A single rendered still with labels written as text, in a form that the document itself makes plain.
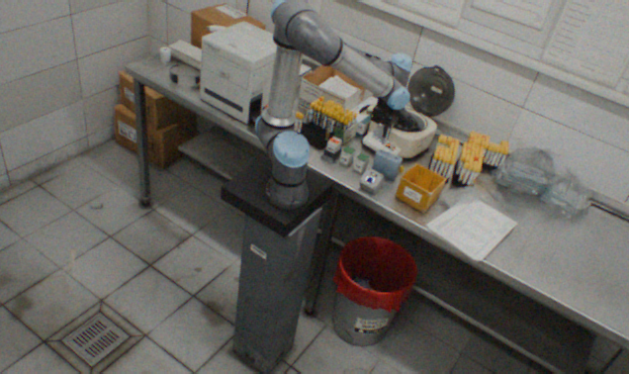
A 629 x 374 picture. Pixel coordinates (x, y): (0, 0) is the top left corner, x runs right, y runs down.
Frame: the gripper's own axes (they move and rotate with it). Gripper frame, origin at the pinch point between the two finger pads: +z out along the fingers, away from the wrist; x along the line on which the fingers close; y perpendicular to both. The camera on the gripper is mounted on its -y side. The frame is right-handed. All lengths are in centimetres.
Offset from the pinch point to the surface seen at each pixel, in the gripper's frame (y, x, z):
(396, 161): -6.7, 2.0, 5.3
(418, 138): -8.7, -18.3, 3.9
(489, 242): -50, 14, 14
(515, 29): -26, -49, -40
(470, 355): -66, -12, 103
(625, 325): -99, 22, 15
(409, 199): -17.9, 11.2, 12.3
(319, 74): 48, -38, 4
